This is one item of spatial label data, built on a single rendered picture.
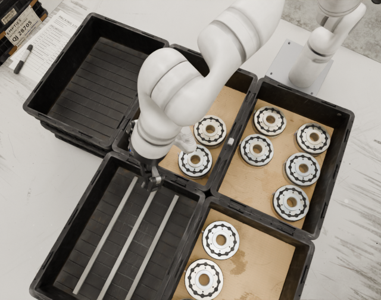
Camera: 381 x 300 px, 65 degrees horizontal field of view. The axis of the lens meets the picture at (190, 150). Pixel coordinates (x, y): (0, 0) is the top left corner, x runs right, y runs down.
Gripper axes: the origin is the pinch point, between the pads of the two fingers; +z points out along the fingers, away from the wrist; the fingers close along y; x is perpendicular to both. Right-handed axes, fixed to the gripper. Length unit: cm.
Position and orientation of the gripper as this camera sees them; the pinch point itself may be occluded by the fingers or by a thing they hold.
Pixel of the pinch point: (139, 165)
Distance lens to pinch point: 67.9
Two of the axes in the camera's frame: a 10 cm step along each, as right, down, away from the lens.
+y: 3.7, 8.9, -2.6
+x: 8.8, -2.4, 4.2
